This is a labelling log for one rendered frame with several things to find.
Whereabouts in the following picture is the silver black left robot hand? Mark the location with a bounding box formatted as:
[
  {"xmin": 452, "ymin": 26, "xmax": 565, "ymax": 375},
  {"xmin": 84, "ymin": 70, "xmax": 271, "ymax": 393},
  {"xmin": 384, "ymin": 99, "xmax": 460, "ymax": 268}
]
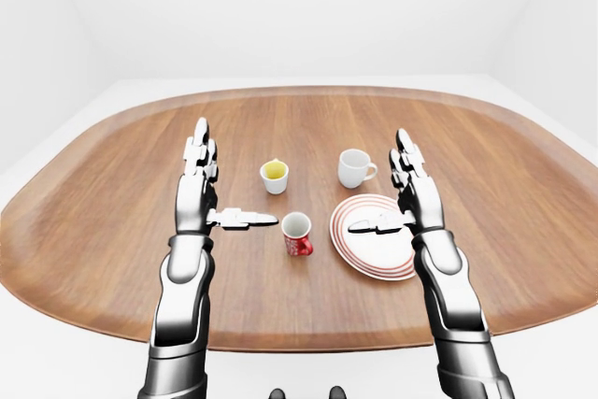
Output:
[{"xmin": 175, "ymin": 117, "xmax": 280, "ymax": 236}]

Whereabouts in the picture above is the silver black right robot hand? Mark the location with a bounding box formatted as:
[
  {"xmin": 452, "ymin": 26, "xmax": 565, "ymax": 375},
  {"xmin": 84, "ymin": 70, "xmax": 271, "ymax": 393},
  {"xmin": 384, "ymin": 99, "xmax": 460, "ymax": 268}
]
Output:
[{"xmin": 347, "ymin": 127, "xmax": 444, "ymax": 235}]

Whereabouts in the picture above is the white plate with red rings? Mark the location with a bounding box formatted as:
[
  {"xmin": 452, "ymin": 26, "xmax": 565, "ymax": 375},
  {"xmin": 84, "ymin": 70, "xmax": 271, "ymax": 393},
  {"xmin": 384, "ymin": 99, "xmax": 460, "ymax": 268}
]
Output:
[{"xmin": 329, "ymin": 193, "xmax": 419, "ymax": 282}]

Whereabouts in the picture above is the plain white mug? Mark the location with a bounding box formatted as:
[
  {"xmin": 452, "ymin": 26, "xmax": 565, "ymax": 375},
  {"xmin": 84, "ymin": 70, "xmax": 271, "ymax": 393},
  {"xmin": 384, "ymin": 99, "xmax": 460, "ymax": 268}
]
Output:
[{"xmin": 337, "ymin": 149, "xmax": 378, "ymax": 190}]

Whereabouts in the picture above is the white mug with yellow inside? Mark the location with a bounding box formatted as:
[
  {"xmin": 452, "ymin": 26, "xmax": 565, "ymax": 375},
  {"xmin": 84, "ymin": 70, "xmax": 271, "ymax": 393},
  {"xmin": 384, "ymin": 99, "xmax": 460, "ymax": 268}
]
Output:
[{"xmin": 259, "ymin": 158, "xmax": 290, "ymax": 195}]

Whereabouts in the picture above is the red patterned mug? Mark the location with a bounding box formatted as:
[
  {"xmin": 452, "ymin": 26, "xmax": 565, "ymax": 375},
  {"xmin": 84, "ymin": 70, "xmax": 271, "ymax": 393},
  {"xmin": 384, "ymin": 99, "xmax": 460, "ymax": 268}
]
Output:
[{"xmin": 280, "ymin": 211, "xmax": 314, "ymax": 258}]

